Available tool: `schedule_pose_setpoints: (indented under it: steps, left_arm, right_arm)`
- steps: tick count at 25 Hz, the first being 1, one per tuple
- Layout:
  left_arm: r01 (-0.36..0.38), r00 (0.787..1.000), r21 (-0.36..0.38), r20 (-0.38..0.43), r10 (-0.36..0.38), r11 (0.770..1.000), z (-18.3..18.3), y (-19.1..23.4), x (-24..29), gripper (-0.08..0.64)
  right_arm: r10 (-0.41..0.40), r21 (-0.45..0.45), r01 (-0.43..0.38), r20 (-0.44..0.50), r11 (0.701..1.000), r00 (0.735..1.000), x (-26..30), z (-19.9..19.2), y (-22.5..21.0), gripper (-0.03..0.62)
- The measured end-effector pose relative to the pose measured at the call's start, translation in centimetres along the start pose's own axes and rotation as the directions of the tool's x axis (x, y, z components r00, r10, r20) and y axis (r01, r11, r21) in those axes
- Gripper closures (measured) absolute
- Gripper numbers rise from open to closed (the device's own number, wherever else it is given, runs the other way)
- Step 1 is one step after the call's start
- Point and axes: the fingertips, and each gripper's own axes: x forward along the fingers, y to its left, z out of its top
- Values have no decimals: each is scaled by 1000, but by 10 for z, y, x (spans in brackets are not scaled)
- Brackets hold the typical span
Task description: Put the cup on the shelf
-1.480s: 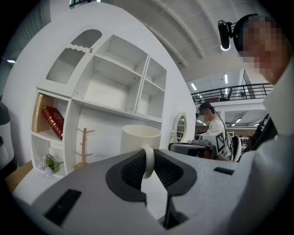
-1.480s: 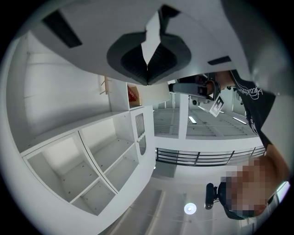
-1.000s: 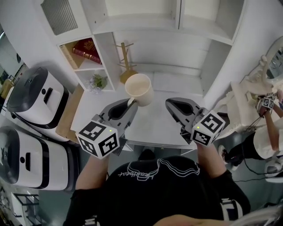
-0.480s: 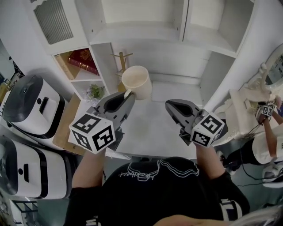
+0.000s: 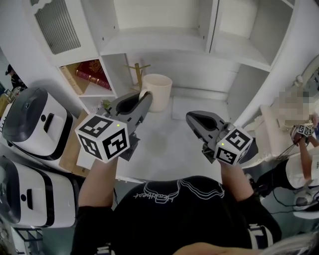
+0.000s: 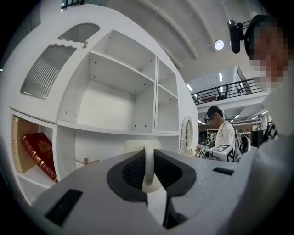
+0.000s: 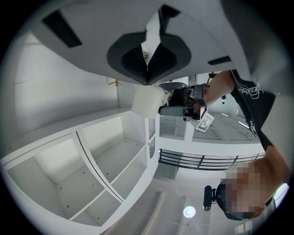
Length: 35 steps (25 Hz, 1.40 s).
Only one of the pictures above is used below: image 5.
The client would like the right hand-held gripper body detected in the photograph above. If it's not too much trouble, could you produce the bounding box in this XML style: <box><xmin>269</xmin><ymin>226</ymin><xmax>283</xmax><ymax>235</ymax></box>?
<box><xmin>196</xmin><ymin>121</ymin><xmax>259</xmax><ymax>166</ymax></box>

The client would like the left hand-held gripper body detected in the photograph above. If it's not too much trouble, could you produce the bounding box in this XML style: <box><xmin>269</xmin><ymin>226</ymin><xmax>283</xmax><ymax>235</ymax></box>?
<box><xmin>74</xmin><ymin>107</ymin><xmax>146</xmax><ymax>164</ymax></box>

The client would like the cream cup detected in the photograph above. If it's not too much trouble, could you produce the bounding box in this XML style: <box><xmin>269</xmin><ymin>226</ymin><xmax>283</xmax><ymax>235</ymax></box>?
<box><xmin>138</xmin><ymin>73</ymin><xmax>173</xmax><ymax>113</ymax></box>

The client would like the white shelf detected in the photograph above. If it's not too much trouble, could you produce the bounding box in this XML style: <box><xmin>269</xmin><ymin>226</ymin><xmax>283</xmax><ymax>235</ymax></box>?
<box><xmin>22</xmin><ymin>0</ymin><xmax>300</xmax><ymax>184</ymax></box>

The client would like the person's right forearm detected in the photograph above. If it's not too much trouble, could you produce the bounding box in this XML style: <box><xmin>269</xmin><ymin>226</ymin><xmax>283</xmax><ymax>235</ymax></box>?
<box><xmin>220</xmin><ymin>159</ymin><xmax>253</xmax><ymax>203</ymax></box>

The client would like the person's left forearm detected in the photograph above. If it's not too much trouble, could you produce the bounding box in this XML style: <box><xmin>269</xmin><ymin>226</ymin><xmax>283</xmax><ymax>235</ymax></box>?
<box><xmin>78</xmin><ymin>156</ymin><xmax>119</xmax><ymax>210</ymax></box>

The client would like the wooden mug tree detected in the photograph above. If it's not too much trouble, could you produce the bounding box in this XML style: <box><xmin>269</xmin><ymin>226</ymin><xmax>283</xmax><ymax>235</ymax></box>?
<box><xmin>124</xmin><ymin>62</ymin><xmax>152</xmax><ymax>93</ymax></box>

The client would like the light wooden board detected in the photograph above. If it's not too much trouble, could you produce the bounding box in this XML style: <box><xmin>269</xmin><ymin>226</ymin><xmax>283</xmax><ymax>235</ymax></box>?
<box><xmin>58</xmin><ymin>109</ymin><xmax>89</xmax><ymax>178</ymax></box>

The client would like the red book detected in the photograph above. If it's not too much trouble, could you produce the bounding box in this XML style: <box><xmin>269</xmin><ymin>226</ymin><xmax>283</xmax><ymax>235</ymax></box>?
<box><xmin>75</xmin><ymin>59</ymin><xmax>112</xmax><ymax>91</ymax></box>

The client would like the tan book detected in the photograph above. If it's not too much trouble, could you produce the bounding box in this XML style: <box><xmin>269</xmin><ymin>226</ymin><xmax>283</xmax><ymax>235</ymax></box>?
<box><xmin>59</xmin><ymin>65</ymin><xmax>84</xmax><ymax>96</ymax></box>

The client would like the white black appliance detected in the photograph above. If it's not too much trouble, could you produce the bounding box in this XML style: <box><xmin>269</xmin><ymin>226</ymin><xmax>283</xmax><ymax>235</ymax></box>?
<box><xmin>0</xmin><ymin>156</ymin><xmax>77</xmax><ymax>229</ymax></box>
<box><xmin>1</xmin><ymin>87</ymin><xmax>75</xmax><ymax>161</ymax></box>

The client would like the person's black shirt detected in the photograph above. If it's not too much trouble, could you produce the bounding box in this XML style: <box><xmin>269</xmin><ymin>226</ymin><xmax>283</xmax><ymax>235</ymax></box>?
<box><xmin>71</xmin><ymin>175</ymin><xmax>283</xmax><ymax>255</ymax></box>

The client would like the white framed round mirror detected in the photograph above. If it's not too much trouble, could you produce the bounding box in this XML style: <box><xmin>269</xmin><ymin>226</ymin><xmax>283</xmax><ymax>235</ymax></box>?
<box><xmin>296</xmin><ymin>55</ymin><xmax>319</xmax><ymax>98</ymax></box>

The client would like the black cable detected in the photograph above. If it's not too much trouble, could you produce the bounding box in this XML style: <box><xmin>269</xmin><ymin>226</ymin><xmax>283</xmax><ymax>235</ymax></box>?
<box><xmin>270</xmin><ymin>186</ymin><xmax>301</xmax><ymax>215</ymax></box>

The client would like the black metal frame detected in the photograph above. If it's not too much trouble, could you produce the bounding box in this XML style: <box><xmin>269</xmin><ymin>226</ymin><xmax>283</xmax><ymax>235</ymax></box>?
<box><xmin>11</xmin><ymin>227</ymin><xmax>43</xmax><ymax>255</ymax></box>

